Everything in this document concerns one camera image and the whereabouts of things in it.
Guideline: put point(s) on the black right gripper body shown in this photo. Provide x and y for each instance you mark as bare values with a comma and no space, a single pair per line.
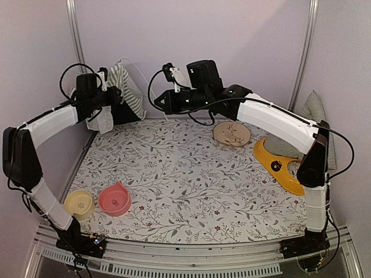
198,100

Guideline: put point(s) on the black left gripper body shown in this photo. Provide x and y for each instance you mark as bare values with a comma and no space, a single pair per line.
98,102

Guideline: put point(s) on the green striped pet tent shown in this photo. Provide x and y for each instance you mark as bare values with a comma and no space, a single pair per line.
130,109

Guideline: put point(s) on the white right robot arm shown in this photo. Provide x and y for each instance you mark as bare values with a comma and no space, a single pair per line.
236,102

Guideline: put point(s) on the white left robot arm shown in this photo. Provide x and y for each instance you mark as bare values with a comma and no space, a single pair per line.
22,163

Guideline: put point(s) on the yellow double pet bowl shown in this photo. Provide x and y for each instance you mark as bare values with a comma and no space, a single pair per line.
278,167

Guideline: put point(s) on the pink pet bowl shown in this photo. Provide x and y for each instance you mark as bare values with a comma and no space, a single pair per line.
115,200

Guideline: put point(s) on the cream pet bowl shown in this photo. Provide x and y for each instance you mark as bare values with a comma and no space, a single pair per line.
79,204

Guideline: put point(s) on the round wooden floral plate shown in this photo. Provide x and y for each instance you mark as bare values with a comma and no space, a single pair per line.
231,134

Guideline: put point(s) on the floral table mat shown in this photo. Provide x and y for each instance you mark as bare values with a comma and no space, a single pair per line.
186,187

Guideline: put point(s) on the green checked cushion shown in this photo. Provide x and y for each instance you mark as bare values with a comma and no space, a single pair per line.
312,109

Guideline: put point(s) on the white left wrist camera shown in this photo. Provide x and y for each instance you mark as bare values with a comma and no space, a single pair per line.
102,78

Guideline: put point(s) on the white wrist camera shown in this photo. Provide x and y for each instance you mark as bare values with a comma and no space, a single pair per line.
102,78
174,75

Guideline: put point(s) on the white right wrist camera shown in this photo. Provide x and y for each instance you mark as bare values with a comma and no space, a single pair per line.
174,75

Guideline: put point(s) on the aluminium frame post left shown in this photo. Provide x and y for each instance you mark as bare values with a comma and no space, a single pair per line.
74,29

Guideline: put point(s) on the aluminium frame post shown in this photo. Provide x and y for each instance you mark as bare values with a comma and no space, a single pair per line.
308,37
74,29

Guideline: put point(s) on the aluminium frame post right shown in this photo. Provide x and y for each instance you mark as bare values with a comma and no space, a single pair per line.
308,37

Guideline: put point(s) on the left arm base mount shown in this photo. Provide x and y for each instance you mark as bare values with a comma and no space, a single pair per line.
74,241

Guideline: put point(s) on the front aluminium rail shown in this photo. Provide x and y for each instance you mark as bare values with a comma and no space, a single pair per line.
124,258

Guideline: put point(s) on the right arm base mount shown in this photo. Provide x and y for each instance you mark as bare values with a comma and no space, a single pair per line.
303,245

